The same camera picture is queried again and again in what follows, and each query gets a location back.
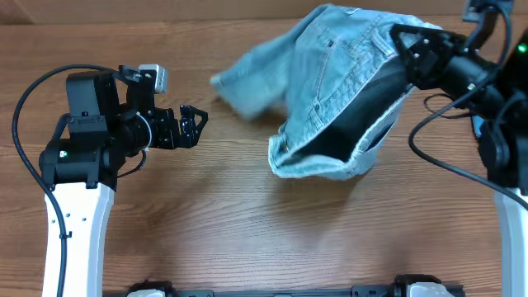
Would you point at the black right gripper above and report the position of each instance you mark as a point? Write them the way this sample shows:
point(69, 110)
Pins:
point(431, 55)

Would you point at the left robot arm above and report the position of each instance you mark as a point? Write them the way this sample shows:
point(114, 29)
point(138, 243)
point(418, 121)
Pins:
point(112, 116)

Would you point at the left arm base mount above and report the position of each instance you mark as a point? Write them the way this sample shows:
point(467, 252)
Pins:
point(149, 288)

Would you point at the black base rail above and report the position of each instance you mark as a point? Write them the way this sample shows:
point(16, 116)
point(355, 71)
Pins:
point(354, 291)

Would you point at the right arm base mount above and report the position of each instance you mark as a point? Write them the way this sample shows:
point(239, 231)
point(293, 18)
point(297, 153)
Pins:
point(418, 285)

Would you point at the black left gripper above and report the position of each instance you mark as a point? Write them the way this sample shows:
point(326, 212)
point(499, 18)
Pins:
point(173, 128)

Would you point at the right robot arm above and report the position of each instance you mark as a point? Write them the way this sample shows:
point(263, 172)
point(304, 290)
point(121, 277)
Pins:
point(496, 93)

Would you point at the blue denim garment pile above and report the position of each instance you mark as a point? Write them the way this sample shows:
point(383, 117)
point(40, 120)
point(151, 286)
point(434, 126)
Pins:
point(477, 123)

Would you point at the light blue denim shorts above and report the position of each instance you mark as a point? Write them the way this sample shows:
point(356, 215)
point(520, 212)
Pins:
point(343, 84)

